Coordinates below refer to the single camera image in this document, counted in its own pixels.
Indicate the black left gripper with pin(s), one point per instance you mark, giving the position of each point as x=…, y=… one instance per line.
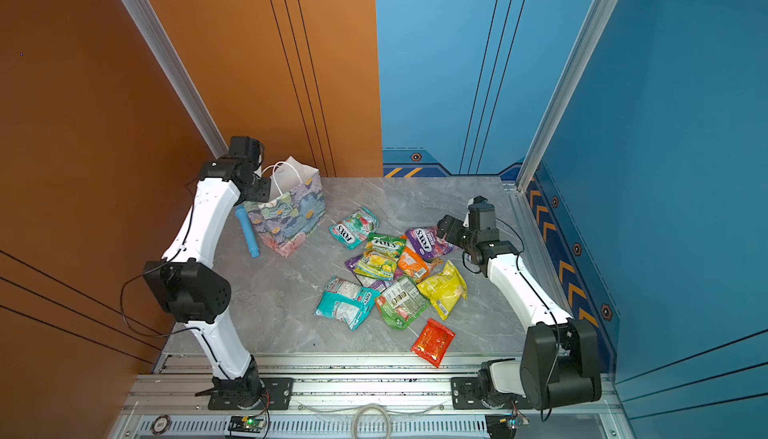
x=266, y=190

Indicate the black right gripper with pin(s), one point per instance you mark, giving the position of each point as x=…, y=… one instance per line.
x=457, y=225

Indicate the purple Fox's berries bag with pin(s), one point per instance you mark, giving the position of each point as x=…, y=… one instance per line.
x=427, y=244

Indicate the floral paper gift bag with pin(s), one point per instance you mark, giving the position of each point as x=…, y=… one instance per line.
x=294, y=208

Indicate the green Fox's candy bag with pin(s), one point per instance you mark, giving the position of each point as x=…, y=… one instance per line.
x=380, y=257

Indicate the teal Fox's candy bag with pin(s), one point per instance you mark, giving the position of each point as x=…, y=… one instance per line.
x=354, y=230

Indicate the teal white snack bag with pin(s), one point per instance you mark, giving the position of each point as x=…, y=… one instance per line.
x=346, y=301

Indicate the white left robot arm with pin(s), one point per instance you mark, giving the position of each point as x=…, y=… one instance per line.
x=186, y=286

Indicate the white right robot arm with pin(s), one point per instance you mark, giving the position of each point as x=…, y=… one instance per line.
x=560, y=364

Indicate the orange snack bag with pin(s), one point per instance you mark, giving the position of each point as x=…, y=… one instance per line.
x=415, y=267

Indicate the yellow snack bag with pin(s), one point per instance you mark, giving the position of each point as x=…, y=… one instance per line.
x=444, y=289

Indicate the green snack bag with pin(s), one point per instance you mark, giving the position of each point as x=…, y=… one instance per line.
x=401, y=303

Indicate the red snack packet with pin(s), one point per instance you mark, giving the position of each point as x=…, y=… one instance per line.
x=433, y=342

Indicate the right circuit board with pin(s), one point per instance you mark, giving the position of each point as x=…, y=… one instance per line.
x=505, y=426

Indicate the green circuit board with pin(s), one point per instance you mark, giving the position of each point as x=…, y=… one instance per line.
x=249, y=426

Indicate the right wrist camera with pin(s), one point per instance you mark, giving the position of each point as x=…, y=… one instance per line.
x=481, y=215

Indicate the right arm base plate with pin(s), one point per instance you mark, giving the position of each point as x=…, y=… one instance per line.
x=467, y=394

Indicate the aluminium frame rail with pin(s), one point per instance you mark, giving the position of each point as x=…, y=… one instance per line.
x=348, y=396

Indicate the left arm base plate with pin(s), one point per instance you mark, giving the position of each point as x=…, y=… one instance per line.
x=272, y=393

